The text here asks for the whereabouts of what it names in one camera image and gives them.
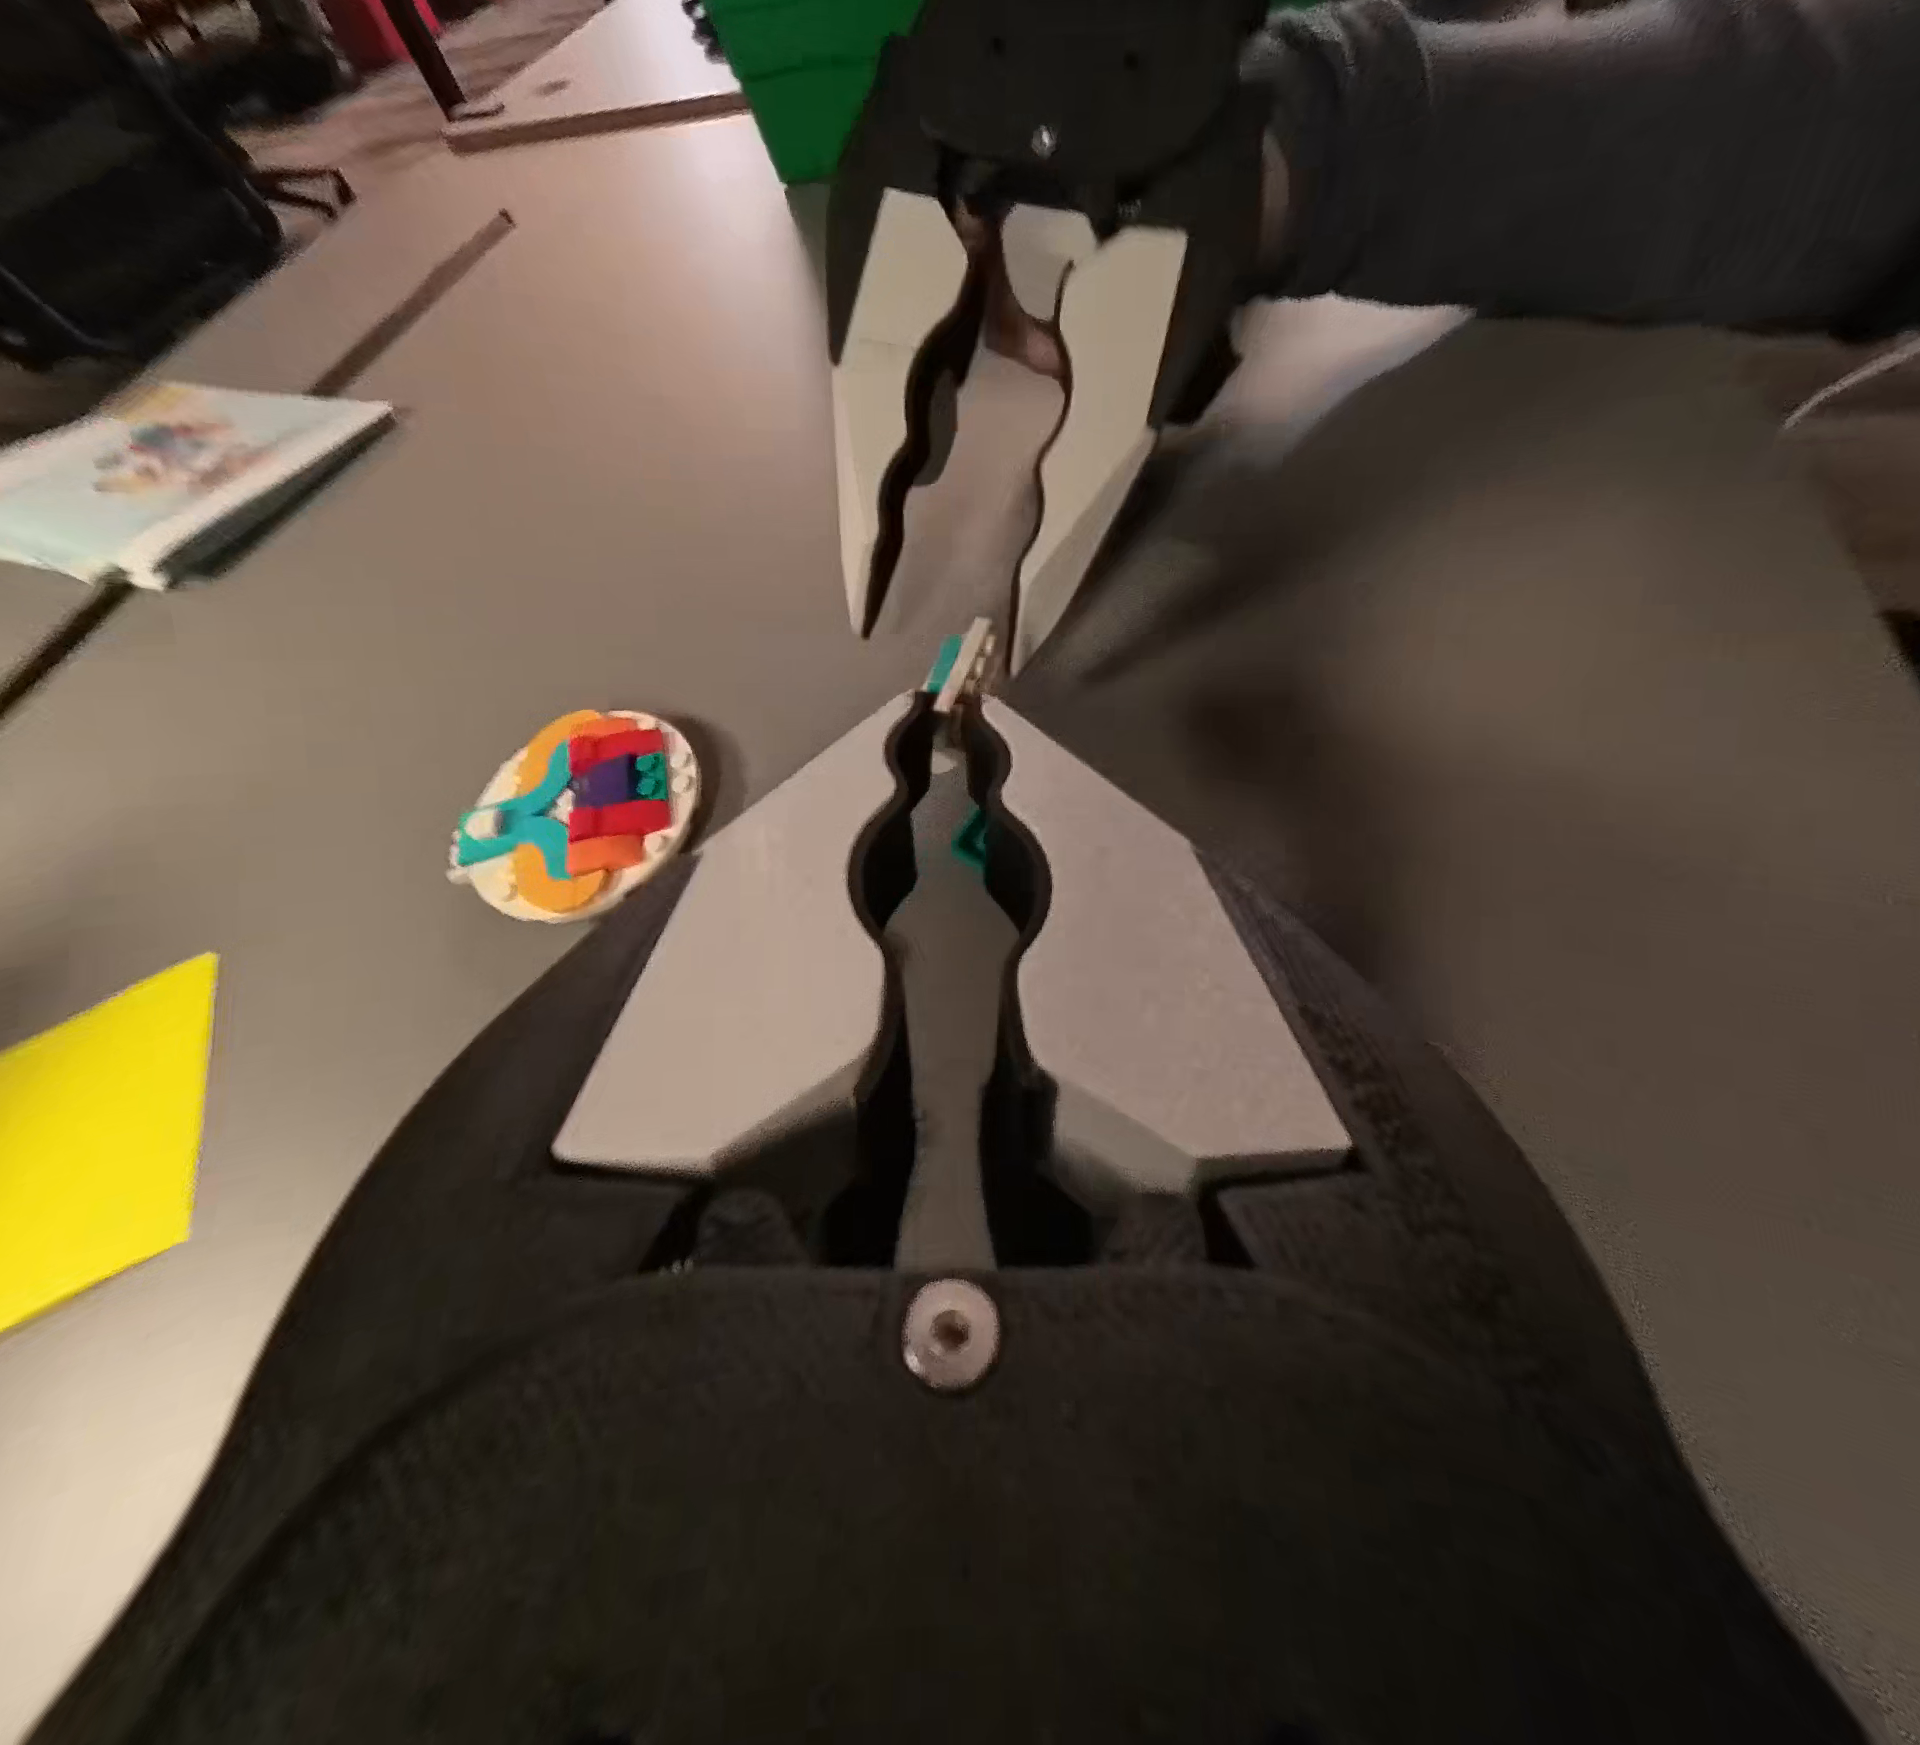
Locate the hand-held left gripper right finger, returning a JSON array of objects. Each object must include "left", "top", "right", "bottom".
[{"left": 963, "top": 696, "right": 1355, "bottom": 1263}]

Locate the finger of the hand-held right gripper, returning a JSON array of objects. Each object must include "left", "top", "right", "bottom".
[
  {"left": 829, "top": 186, "right": 979, "bottom": 639},
  {"left": 1010, "top": 224, "right": 1192, "bottom": 681}
]

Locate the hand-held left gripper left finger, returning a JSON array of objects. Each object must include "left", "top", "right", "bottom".
[{"left": 550, "top": 691, "right": 933, "bottom": 1263}]

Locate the round rainbow brick plate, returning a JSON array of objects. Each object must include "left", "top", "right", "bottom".
[{"left": 447, "top": 710, "right": 703, "bottom": 925}]

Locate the white brick assembly teal brick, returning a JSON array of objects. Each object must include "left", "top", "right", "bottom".
[{"left": 920, "top": 618, "right": 1003, "bottom": 875}]

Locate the person's right forearm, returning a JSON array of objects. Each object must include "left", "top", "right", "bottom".
[{"left": 1244, "top": 0, "right": 1920, "bottom": 343}]

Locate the person's right hand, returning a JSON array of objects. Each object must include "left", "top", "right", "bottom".
[{"left": 979, "top": 212, "right": 1070, "bottom": 373}]

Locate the green divided plastic bin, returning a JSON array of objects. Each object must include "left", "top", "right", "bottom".
[{"left": 682, "top": 0, "right": 1345, "bottom": 186}]

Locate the red container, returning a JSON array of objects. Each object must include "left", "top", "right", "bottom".
[{"left": 321, "top": 0, "right": 445, "bottom": 66}]

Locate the yellow sticky note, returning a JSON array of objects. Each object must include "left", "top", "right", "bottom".
[{"left": 0, "top": 952, "right": 221, "bottom": 1334}]

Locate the instruction booklet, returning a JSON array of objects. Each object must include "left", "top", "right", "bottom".
[{"left": 0, "top": 380, "right": 398, "bottom": 592}]

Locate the black mesh office chair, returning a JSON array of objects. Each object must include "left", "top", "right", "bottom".
[{"left": 0, "top": 0, "right": 354, "bottom": 373}]

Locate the white cable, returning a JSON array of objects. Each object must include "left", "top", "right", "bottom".
[{"left": 1778, "top": 331, "right": 1920, "bottom": 430}]

